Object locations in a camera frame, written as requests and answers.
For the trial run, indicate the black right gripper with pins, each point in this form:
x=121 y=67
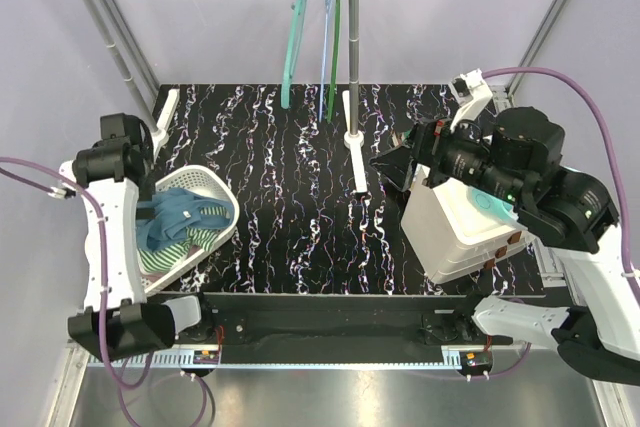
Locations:
x=432 y=140

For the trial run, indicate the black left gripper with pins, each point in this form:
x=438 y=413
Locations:
x=145 y=193

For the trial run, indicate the teal tank top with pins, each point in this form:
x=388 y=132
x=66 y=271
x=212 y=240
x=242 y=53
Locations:
x=178 y=200

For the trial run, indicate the green striped tank top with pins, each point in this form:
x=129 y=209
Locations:
x=165 y=257

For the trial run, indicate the pink tank top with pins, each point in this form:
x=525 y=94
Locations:
x=150 y=278

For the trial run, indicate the green velvet hanger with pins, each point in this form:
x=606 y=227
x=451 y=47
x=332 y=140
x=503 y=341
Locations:
x=333 y=6

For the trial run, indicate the light blue wire hanger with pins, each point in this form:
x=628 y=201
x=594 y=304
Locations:
x=325 y=37

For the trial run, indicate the teal plastic hanger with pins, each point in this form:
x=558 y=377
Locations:
x=292 y=52

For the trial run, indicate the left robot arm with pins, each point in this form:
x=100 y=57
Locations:
x=111 y=176

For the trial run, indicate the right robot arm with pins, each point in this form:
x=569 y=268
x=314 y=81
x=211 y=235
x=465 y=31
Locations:
x=569 y=212

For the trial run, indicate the white metal clothes rack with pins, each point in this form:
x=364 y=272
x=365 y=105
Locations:
x=352 y=72

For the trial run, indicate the teal cat-ear headphones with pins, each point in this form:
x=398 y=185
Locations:
x=492 y=206

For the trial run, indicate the white storage box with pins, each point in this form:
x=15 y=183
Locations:
x=450 y=237

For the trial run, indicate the black mounting base plate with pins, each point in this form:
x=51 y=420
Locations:
x=295 y=329

